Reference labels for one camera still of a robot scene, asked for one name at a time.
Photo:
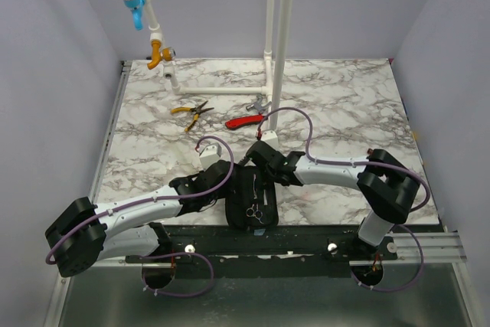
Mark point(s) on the blue faucet tap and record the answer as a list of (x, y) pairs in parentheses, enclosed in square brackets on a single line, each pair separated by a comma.
[(136, 8)]

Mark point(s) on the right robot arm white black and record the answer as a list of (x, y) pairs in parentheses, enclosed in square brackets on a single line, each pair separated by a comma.
[(389, 188)]

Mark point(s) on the black fabric tool case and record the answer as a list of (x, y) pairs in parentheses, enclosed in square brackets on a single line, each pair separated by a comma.
[(240, 199)]

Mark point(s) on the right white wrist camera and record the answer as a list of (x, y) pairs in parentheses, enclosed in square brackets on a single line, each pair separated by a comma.
[(269, 137)]

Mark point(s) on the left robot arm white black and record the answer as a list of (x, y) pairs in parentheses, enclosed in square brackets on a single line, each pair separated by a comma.
[(86, 232)]

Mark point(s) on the yellow handled pliers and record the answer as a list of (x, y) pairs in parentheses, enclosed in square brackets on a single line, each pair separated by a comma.
[(196, 111)]

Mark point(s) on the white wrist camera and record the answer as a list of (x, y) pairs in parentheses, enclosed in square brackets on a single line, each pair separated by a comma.
[(269, 137), (209, 155)]

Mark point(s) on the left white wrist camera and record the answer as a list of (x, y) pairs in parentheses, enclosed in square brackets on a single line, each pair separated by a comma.
[(209, 155)]

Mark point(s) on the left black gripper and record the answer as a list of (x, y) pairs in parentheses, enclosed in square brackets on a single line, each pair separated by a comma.
[(226, 192)]

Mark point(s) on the white PVC pipe frame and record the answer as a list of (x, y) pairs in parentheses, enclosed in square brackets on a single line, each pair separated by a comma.
[(274, 59)]

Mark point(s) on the silver thinning scissors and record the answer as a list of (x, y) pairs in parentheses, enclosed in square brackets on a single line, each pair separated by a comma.
[(264, 191)]

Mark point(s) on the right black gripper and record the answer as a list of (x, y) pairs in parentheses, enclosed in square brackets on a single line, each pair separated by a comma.
[(256, 155)]

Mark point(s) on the silver hair scissors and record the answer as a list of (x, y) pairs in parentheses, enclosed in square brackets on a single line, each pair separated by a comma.
[(254, 211)]

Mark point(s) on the orange faucet tap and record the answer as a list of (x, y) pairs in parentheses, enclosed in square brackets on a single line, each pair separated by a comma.
[(160, 54)]

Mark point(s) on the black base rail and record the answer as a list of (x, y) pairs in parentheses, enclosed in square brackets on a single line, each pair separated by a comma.
[(201, 252)]

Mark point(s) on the red utility knife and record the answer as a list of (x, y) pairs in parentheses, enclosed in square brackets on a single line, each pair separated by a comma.
[(243, 121)]

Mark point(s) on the black hair comb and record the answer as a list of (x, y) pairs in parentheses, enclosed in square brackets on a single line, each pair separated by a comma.
[(243, 161)]

